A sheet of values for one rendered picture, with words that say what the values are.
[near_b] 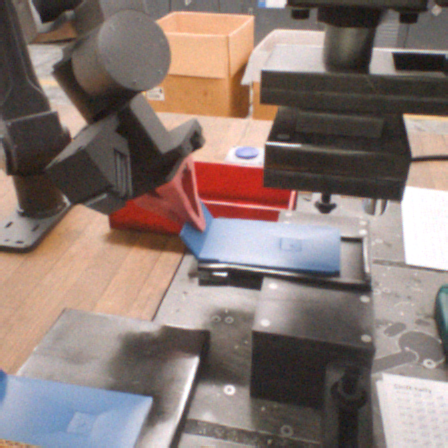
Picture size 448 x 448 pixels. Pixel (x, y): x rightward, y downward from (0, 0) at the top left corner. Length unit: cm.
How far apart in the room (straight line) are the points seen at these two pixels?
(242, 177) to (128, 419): 42
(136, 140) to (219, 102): 235
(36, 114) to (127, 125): 26
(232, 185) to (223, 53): 198
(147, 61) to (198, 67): 236
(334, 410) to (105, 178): 24
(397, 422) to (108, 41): 35
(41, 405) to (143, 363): 9
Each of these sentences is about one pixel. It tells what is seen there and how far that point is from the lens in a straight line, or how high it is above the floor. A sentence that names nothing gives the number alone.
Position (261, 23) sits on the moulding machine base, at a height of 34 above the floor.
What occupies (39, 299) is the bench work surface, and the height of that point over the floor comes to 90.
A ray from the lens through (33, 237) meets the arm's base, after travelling 72.
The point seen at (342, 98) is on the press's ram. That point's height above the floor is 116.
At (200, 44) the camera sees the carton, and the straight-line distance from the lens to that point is 273.
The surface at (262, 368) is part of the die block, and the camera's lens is 46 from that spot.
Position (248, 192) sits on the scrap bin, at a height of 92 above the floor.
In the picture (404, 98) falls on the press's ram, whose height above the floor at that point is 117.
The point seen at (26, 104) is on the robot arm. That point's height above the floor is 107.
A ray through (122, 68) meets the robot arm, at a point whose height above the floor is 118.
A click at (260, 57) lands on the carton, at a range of 272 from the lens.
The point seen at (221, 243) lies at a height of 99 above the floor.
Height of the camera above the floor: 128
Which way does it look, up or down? 32 degrees down
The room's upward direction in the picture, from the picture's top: straight up
